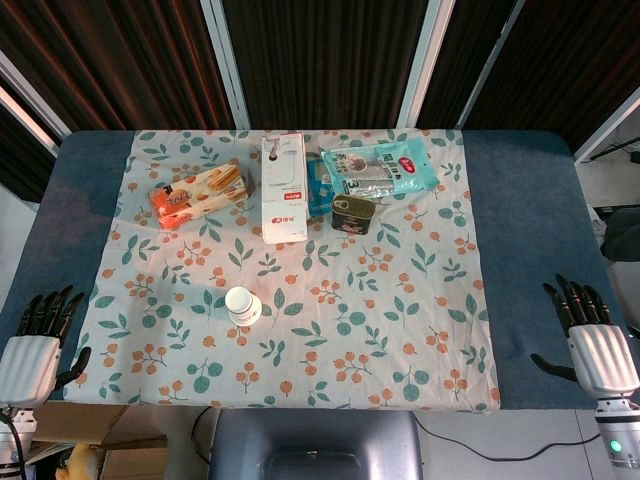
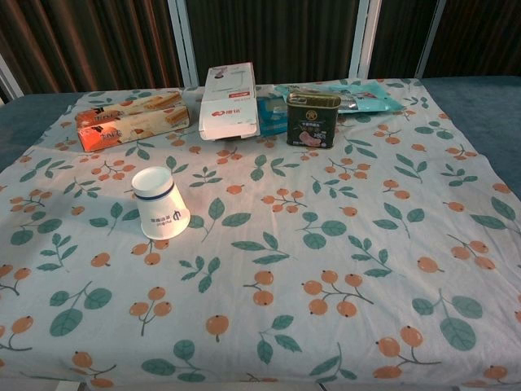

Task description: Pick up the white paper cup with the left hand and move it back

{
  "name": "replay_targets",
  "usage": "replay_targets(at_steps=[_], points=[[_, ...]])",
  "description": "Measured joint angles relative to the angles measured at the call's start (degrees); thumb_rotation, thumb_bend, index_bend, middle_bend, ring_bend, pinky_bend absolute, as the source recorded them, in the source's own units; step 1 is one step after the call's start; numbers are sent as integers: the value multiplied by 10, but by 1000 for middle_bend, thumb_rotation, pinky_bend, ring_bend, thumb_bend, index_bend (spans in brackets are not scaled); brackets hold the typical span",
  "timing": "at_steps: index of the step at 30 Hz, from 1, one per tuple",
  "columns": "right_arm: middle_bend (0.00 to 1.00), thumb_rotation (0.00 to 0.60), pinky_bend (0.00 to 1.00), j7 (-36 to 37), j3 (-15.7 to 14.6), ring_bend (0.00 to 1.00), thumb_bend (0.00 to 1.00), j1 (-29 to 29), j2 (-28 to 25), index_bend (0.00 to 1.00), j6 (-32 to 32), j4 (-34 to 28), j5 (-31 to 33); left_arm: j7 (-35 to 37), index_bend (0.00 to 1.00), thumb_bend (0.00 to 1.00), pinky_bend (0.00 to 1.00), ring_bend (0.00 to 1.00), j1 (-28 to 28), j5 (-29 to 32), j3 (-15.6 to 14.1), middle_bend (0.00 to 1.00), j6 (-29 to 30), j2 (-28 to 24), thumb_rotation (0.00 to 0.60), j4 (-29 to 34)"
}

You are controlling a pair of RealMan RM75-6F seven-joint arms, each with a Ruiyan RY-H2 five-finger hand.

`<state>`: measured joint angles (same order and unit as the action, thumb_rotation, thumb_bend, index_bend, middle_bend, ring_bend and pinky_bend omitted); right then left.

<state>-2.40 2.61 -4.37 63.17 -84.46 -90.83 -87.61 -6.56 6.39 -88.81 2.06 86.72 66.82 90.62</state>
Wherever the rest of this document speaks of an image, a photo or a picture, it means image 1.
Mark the floral tablecloth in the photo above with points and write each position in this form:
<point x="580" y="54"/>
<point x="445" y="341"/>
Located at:
<point x="300" y="310"/>

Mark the yellow plush toy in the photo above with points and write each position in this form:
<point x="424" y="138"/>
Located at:
<point x="75" y="465"/>

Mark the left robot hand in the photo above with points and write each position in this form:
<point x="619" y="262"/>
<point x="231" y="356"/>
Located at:
<point x="27" y="362"/>

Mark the green metal tin can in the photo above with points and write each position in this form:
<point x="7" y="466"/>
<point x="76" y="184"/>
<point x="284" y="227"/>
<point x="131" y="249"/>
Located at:
<point x="352" y="214"/>

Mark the tall white carton box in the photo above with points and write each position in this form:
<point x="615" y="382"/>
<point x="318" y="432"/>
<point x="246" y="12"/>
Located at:
<point x="283" y="187"/>

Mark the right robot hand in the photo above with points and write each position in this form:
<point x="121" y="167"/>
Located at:
<point x="597" y="352"/>

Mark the orange biscuit box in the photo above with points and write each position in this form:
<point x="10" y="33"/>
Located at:
<point x="199" y="196"/>

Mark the teal plastic snack bag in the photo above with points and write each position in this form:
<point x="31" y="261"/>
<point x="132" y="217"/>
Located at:
<point x="381" y="168"/>

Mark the blue-grey chair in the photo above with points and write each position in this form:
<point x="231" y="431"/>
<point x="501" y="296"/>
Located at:
<point x="315" y="445"/>

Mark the blue snack packet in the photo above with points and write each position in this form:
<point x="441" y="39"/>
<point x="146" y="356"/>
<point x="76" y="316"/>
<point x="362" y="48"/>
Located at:
<point x="316" y="186"/>

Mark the white paper cup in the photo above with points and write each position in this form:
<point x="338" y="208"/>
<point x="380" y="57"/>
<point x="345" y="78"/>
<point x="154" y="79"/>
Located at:
<point x="242" y="308"/>

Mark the black office chair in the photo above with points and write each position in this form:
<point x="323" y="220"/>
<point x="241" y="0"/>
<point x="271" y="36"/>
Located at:
<point x="620" y="232"/>

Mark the cardboard box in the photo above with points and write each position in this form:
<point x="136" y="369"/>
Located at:
<point x="100" y="435"/>

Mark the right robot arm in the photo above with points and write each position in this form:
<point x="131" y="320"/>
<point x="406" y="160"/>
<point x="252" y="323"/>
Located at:
<point x="616" y="432"/>

